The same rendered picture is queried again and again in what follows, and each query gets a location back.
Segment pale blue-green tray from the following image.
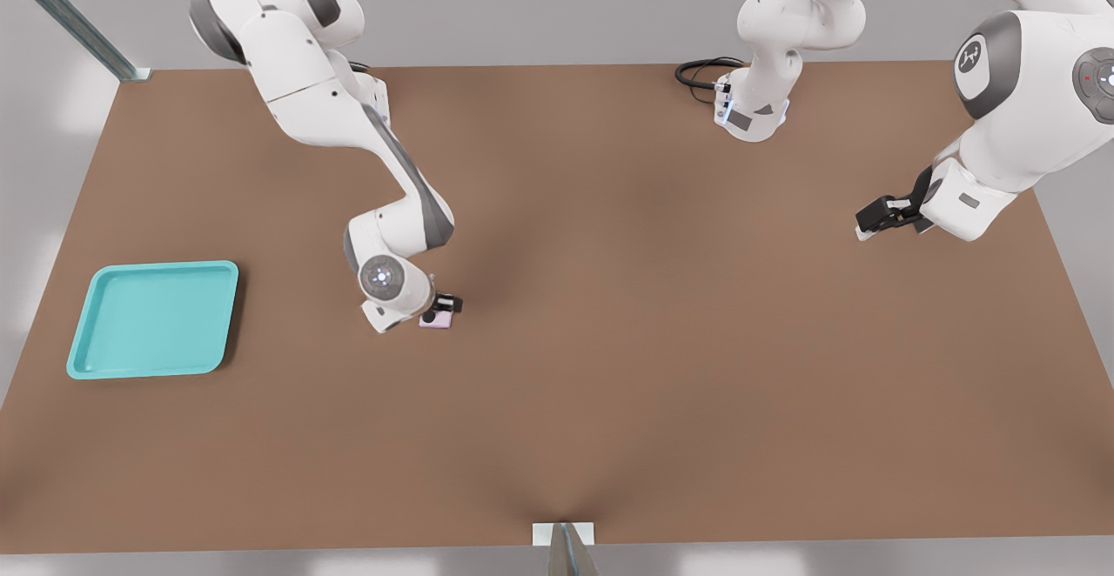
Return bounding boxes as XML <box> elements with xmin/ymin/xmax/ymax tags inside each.
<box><xmin>66</xmin><ymin>260</ymin><xmax>240</xmax><ymax>380</ymax></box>

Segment black cable loop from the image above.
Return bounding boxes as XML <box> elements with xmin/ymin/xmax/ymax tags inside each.
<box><xmin>674</xmin><ymin>57</ymin><xmax>747</xmax><ymax>105</ymax></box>

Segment silver frame post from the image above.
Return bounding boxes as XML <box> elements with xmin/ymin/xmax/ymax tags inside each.
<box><xmin>0</xmin><ymin>0</ymin><xmax>152</xmax><ymax>83</ymax></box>
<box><xmin>533</xmin><ymin>522</ymin><xmax>600</xmax><ymax>576</ymax></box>

